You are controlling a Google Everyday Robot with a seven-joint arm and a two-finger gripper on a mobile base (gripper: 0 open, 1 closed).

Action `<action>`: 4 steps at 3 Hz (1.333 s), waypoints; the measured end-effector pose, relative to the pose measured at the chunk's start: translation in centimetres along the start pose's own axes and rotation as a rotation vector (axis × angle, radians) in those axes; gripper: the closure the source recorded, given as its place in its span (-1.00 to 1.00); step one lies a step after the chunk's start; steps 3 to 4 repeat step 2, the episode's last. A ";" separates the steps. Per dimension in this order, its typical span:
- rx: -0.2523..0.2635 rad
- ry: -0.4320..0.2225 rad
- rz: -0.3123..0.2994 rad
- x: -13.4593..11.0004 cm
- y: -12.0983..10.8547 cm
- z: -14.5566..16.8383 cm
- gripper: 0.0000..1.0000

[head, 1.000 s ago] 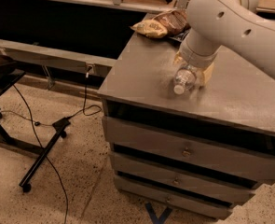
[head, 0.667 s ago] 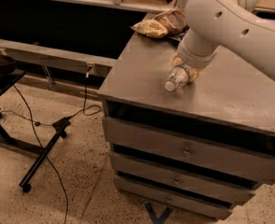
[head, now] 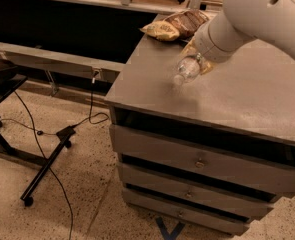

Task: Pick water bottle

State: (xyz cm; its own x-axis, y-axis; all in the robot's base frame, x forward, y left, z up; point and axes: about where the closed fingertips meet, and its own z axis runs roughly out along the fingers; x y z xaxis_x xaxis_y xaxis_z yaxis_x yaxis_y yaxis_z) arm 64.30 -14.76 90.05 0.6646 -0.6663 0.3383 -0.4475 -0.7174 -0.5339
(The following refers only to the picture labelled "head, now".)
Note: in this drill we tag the middle grey drawer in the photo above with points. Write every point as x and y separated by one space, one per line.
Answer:
193 194

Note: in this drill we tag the long grey shelf bench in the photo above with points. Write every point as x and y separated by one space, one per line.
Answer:
68 64

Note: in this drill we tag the yellow chip bag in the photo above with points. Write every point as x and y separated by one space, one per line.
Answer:
161 30

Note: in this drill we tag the grey drawer cabinet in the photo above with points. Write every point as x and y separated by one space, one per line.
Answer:
245 106

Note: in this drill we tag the grey drawer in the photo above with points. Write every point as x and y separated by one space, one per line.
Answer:
247 172
185 213
193 194

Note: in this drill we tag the bagged brown bread loaf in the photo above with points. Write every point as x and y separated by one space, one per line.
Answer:
187 22

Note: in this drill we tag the black rolling stand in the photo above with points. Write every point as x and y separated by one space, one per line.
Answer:
22 145

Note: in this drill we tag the bottom grey drawer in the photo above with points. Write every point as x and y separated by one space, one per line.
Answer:
185 213

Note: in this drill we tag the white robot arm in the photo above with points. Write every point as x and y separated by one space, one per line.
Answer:
240 22

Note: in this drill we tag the clear plastic water bottle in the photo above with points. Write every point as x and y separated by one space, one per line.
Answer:
186 70

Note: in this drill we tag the top grey drawer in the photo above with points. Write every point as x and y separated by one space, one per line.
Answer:
247 172

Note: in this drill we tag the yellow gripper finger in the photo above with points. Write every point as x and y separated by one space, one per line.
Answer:
205 66
190 48

